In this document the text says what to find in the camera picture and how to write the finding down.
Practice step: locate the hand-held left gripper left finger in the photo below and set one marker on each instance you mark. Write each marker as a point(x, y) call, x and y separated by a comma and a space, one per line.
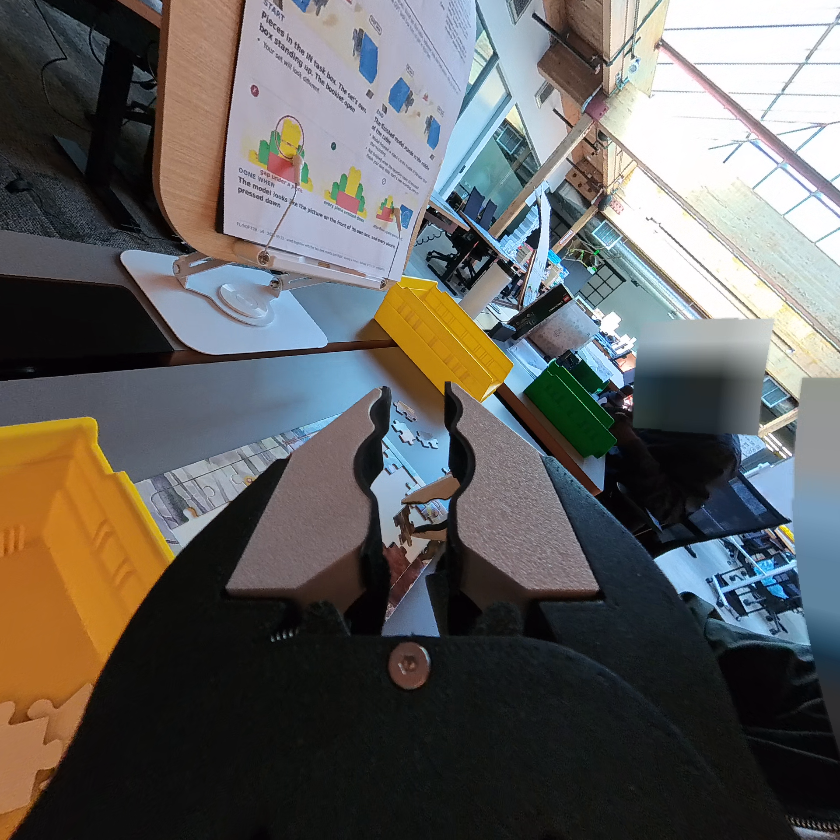
point(302, 525)

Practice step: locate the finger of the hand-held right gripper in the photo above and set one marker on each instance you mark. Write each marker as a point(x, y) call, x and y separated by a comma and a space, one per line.
point(433, 491)

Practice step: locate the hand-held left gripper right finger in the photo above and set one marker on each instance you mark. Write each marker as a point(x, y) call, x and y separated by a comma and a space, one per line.
point(525, 525)

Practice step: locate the pastel puzzle piece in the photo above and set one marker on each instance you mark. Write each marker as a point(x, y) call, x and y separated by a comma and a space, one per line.
point(426, 439)
point(405, 410)
point(407, 434)

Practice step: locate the puzzle frame tray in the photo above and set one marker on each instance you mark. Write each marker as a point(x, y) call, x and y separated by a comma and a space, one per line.
point(216, 472)

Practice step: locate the yellow plastic bin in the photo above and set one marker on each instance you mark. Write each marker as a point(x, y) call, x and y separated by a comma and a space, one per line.
point(446, 341)
point(65, 558)

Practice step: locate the pile of puzzle pieces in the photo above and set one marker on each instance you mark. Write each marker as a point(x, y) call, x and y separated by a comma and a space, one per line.
point(26, 741)

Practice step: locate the person's right forearm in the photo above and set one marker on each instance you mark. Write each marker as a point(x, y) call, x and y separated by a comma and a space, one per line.
point(761, 709)

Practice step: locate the grey puzzle piece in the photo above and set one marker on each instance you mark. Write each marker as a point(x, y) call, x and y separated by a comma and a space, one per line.
point(256, 459)
point(170, 492)

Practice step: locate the green plastic bin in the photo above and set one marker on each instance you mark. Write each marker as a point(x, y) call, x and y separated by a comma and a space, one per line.
point(571, 407)

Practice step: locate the cardboard box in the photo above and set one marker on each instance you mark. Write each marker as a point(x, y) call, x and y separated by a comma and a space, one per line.
point(564, 328)

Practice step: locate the white paper roll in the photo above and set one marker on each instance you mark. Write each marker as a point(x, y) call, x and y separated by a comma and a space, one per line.
point(485, 292)

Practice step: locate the black printed box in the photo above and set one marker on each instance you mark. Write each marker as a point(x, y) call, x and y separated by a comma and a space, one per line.
point(538, 312)

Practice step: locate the black office chair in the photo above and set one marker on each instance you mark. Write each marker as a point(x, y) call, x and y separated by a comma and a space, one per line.
point(453, 253)
point(735, 512)

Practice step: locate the metal page holder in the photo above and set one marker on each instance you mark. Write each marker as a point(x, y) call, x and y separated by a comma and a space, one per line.
point(382, 283)
point(264, 256)

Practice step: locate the printed instruction sheet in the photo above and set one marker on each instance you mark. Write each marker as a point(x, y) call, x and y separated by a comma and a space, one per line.
point(315, 216)

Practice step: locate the window air conditioner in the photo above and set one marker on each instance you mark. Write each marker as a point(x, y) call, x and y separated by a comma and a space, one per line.
point(604, 234)

